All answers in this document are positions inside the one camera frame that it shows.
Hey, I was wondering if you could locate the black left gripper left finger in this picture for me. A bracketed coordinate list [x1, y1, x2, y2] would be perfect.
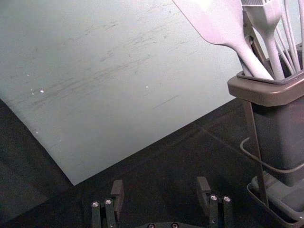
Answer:
[91, 179, 125, 228]

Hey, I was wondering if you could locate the black rack with steel bars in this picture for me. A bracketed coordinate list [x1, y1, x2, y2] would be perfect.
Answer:
[240, 9, 304, 209]

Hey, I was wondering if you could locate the pale plain wall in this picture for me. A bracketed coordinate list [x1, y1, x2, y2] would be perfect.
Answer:
[0, 0, 304, 186]

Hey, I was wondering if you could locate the white silicone spatula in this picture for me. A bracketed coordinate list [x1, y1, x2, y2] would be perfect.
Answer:
[171, 0, 274, 81]

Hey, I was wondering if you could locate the black table cloth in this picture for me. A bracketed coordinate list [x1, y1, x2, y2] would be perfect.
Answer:
[0, 94, 304, 228]

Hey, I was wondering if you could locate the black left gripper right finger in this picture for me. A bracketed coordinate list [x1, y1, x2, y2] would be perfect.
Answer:
[196, 176, 234, 228]

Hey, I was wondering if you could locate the grey rack drip tray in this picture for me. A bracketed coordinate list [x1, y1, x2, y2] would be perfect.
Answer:
[247, 171, 304, 225]

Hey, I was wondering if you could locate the white silicone basting brush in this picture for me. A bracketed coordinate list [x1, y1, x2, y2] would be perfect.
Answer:
[240, 0, 286, 80]

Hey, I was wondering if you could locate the grey plastic utensil holder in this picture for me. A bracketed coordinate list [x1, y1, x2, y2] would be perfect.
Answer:
[227, 69, 304, 187]

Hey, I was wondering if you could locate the white wire whisk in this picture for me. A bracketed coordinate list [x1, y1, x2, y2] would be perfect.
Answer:
[275, 0, 302, 74]

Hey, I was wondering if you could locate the white slim utensil handle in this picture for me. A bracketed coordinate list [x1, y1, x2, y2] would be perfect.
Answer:
[297, 0, 304, 70]

